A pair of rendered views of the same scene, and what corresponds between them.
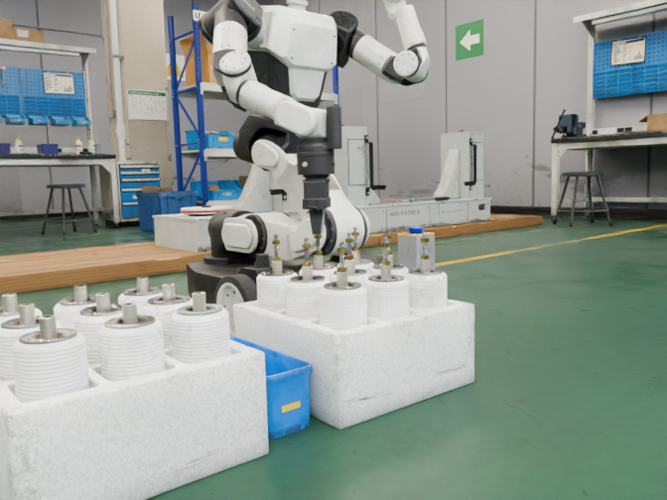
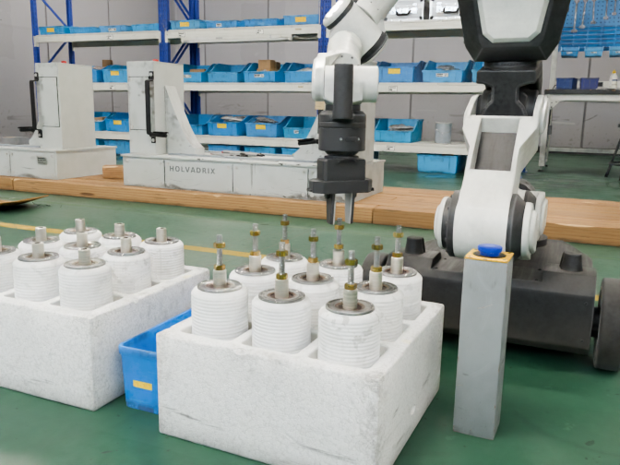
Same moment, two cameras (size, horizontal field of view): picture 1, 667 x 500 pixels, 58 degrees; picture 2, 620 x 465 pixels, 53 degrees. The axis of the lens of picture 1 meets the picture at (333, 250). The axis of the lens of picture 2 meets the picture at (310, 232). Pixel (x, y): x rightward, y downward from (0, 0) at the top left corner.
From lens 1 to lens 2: 1.31 m
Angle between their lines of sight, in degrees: 62
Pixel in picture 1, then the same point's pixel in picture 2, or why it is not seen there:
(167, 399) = (17, 322)
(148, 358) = (23, 287)
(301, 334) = not seen: hidden behind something
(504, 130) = not seen: outside the picture
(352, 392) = (172, 401)
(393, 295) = (256, 317)
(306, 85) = (508, 20)
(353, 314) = (198, 320)
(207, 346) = (63, 295)
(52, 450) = not seen: outside the picture
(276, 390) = (126, 362)
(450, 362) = (322, 441)
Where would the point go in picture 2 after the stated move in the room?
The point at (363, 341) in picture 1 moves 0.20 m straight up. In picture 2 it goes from (186, 352) to (184, 232)
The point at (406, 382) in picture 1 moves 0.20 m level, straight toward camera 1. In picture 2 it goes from (245, 429) to (113, 450)
